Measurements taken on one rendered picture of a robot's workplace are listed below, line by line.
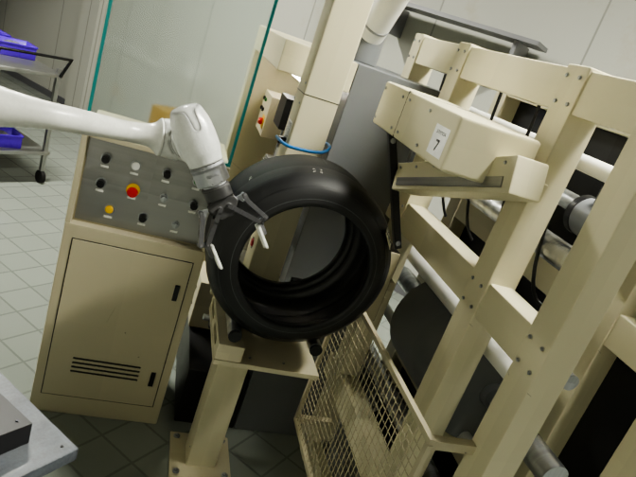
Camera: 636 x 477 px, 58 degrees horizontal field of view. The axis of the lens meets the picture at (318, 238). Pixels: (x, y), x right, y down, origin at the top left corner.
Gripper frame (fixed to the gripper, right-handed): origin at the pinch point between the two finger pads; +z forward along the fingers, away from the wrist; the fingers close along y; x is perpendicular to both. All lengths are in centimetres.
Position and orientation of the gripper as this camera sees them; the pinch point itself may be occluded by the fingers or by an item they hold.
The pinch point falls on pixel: (241, 254)
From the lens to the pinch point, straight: 156.4
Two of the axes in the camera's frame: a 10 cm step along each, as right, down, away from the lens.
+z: 3.1, 9.0, 3.1
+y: 8.7, -4.0, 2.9
